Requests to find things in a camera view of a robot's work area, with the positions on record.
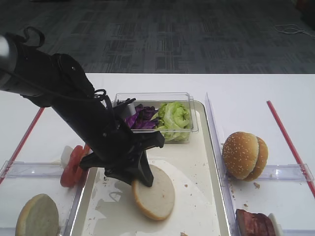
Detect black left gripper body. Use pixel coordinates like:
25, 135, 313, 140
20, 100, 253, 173
79, 123, 165, 181

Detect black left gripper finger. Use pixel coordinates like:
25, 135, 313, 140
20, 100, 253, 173
137, 150, 154, 187
104, 169, 133, 185

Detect bun slice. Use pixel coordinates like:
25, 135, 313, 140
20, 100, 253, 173
131, 165, 175, 221
15, 194, 59, 236

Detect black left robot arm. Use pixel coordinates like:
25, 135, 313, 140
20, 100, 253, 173
0, 33, 164, 187

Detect tomato slice rear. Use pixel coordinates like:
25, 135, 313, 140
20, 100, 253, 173
78, 144, 91, 180

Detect tomato slice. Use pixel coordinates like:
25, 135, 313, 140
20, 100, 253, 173
78, 144, 91, 180
60, 145, 83, 188

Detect tomato slice front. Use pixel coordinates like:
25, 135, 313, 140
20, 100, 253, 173
60, 145, 83, 188

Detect white pusher block tomato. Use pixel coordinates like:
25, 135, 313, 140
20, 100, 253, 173
51, 146, 73, 169

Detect green lettuce leaves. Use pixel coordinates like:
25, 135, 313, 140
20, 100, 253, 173
157, 102, 191, 142

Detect meat patty front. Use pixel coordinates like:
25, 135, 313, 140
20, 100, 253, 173
236, 209, 256, 236

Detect meat patty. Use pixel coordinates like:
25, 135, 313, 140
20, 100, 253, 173
252, 213, 276, 236
236, 209, 256, 236

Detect meat patty rear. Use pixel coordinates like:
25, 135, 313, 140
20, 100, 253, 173
252, 213, 276, 236

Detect white pusher block patties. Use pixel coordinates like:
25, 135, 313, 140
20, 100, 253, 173
268, 213, 284, 236

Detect metal serving tray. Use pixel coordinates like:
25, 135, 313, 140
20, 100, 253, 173
70, 102, 229, 236

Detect purple cabbage leaves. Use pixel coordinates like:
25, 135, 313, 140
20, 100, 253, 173
125, 104, 158, 129

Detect clear plastic salad box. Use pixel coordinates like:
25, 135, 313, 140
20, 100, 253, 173
112, 92, 198, 144

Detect clear upper track left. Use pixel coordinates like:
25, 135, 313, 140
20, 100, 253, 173
0, 161, 63, 178

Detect clear track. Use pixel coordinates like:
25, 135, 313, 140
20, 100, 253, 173
258, 164, 315, 181
0, 161, 63, 178

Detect sesame bun top front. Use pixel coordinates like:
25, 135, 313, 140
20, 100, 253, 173
222, 132, 259, 180

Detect clear upper track right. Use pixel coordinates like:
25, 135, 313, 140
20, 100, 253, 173
258, 164, 315, 181

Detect red rail left side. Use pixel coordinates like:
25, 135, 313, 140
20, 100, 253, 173
0, 108, 44, 184

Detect red rail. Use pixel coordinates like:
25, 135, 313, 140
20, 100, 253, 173
0, 108, 44, 184
266, 100, 315, 196

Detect red rail right side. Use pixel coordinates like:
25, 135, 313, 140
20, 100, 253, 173
266, 100, 315, 196

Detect white floor cable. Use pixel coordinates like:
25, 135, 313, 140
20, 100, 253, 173
274, 23, 315, 39

